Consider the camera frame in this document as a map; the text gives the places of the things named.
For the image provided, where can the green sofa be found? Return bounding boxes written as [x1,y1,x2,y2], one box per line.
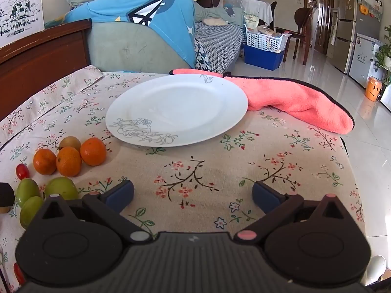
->
[63,0,246,74]

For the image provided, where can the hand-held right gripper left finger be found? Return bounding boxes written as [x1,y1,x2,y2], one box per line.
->
[33,179,152,245]

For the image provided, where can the brown wooden door frame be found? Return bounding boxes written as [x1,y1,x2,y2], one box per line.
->
[304,0,335,55]

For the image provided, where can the cow print cardboard box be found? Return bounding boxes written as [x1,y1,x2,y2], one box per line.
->
[0,0,46,49]

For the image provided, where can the white low cabinet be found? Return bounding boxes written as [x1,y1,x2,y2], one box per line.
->
[380,82,391,112]

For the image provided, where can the floral tablecloth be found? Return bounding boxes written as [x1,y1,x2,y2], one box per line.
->
[0,65,367,293]

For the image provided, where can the white round object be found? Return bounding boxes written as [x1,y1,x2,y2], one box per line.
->
[365,255,386,286]

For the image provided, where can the blue printed blanket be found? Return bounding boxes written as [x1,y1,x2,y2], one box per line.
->
[46,0,196,69]

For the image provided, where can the table with white cloth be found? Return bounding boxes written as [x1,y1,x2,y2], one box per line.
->
[218,0,272,26]

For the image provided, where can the potted green plant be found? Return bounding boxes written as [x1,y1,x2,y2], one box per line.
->
[374,26,391,86]

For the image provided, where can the green round fruit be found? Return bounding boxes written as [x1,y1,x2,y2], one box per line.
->
[16,178,40,208]
[20,196,45,229]
[45,177,79,200]

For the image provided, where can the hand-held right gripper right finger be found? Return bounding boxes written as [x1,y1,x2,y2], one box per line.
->
[234,181,358,246]

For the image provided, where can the small white freezer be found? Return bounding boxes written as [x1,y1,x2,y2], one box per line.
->
[348,33,382,87]

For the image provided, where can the dark wooden chair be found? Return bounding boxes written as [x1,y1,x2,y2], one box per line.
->
[282,6,315,64]

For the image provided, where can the orange smiley bucket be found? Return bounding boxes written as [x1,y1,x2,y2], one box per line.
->
[365,76,382,102]

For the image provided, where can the blue plastic bin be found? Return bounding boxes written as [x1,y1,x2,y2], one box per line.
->
[243,43,284,71]

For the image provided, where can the pink towel with black trim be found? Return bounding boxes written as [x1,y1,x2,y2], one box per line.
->
[169,69,355,135]

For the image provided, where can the brown round fruit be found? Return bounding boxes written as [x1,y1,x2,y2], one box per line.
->
[59,136,82,151]

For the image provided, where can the white plate with flower print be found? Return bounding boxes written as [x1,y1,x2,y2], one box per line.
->
[105,74,249,147]

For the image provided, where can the white plastic basket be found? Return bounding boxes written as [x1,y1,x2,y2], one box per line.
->
[243,24,292,52]

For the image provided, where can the small orange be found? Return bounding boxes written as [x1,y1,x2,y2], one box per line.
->
[56,146,82,178]
[33,148,58,176]
[80,137,107,167]

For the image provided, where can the houndstooth sofa cover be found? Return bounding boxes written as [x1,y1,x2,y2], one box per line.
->
[192,23,246,71]

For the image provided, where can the silver refrigerator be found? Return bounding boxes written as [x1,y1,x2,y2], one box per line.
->
[331,0,364,74]

